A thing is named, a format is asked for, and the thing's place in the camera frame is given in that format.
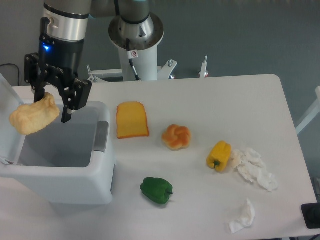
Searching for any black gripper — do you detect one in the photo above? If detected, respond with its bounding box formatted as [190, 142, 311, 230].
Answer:
[24, 17, 92, 123]

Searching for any pale square bread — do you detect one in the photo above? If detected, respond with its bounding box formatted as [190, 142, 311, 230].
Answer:
[9, 92, 60, 136]

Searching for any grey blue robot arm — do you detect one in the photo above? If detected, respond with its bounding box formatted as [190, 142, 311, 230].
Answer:
[24, 0, 150, 123]

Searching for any white trash can lid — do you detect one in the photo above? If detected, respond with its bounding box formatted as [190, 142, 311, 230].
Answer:
[0, 75, 39, 166]

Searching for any white trash can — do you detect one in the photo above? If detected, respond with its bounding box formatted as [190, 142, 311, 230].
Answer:
[0, 101, 116, 205]

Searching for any round knotted bread roll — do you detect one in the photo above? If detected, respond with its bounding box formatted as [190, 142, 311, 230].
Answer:
[161, 124, 192, 151]

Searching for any orange toast slice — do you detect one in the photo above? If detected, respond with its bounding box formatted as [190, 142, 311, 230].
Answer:
[116, 101, 149, 139]

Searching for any green bell pepper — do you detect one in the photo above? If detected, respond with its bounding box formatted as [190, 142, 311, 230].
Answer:
[140, 177, 173, 205]

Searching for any yellow bell pepper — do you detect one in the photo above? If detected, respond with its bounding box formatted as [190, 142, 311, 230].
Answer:
[206, 140, 232, 172]

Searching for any large crumpled white tissue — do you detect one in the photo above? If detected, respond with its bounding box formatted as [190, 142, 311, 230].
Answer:
[229, 148, 279, 192]

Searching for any small crumpled white tissue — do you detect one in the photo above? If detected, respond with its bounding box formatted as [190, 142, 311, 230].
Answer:
[228, 198, 256, 234]

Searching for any black device at edge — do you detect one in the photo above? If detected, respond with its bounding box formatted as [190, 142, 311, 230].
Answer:
[300, 202, 320, 229]

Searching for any black floor cable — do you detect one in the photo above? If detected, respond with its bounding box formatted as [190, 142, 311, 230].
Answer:
[0, 63, 21, 87]

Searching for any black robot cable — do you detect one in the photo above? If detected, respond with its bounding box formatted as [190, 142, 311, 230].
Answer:
[126, 38, 142, 82]

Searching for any white frame leg right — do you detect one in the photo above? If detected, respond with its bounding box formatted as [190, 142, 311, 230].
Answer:
[295, 86, 320, 135]

